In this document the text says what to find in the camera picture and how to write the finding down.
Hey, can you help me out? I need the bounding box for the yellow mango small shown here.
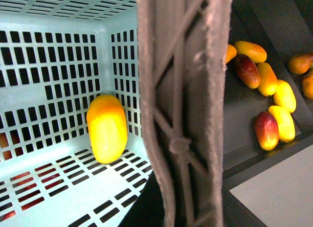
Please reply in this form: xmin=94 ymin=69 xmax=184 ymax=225
xmin=302 ymin=74 xmax=313 ymax=99

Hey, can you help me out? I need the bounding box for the orange mango far right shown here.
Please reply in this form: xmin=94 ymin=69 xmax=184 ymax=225
xmin=288 ymin=52 xmax=313 ymax=74

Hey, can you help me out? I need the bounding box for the red mango lower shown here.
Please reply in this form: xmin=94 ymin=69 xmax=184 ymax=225
xmin=254 ymin=111 xmax=279 ymax=151

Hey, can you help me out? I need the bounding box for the yellow mango top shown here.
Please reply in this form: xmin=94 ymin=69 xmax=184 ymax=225
xmin=234 ymin=41 xmax=267 ymax=63

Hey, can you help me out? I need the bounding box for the red mango upper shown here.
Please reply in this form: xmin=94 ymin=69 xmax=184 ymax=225
xmin=234 ymin=54 xmax=261 ymax=89

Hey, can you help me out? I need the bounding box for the light teal plastic basket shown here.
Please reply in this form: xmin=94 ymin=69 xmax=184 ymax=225
xmin=0 ymin=0 xmax=152 ymax=227

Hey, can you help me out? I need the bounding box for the orange red mango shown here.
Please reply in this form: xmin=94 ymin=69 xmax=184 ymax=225
xmin=225 ymin=44 xmax=237 ymax=64

